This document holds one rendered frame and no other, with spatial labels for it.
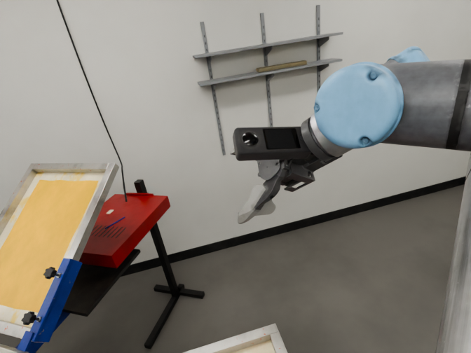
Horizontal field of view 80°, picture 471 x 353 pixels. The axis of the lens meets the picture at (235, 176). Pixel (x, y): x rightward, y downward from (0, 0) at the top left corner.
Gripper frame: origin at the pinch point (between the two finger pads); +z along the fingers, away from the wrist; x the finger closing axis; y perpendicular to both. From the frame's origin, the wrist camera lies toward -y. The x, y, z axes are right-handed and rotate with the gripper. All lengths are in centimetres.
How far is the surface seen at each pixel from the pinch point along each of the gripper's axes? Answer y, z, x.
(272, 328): 59, 52, -27
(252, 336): 52, 57, -29
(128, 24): 6, 101, 176
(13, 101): -47, 179, 138
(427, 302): 234, 55, -26
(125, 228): 24, 128, 33
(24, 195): -27, 138, 49
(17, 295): -22, 122, -3
